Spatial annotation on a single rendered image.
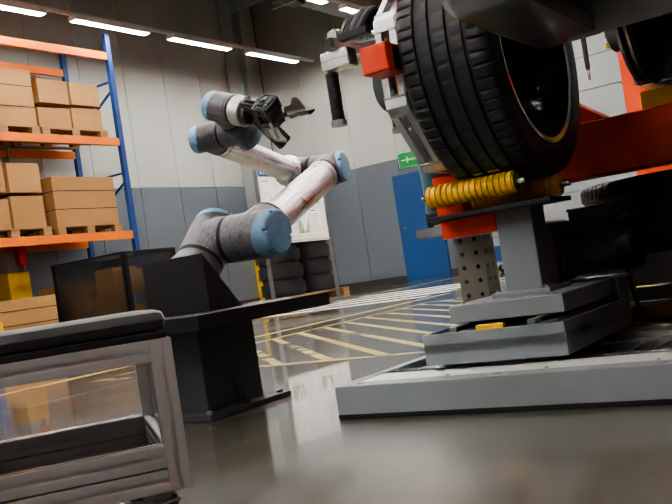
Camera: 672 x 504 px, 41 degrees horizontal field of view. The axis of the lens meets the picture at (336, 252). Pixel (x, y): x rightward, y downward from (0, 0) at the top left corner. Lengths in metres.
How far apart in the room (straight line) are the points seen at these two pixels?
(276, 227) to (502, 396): 1.03
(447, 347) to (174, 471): 1.07
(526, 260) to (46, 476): 1.46
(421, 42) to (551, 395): 0.87
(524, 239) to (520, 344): 0.35
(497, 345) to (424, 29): 0.76
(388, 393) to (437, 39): 0.84
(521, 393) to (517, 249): 0.52
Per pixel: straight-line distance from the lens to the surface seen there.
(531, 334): 2.08
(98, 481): 1.24
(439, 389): 2.03
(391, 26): 2.28
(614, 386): 1.88
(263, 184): 11.39
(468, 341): 2.15
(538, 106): 2.60
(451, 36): 2.14
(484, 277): 3.00
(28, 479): 1.24
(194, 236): 2.79
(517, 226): 2.34
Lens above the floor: 0.35
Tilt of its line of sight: 1 degrees up
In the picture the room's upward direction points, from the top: 9 degrees counter-clockwise
